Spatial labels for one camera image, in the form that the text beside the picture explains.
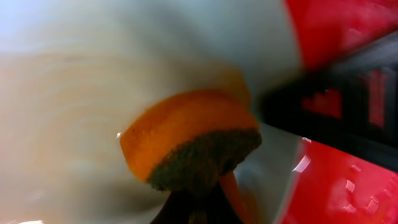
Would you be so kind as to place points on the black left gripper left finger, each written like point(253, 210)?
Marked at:
point(178, 209)

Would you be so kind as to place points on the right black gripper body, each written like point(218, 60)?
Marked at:
point(350, 105)

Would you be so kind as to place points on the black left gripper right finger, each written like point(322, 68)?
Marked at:
point(217, 209)

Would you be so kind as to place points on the orange green sponge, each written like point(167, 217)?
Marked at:
point(191, 142)

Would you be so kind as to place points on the red plastic tray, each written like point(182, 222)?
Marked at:
point(334, 187)

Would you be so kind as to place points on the back light blue plate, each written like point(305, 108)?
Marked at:
point(75, 74)

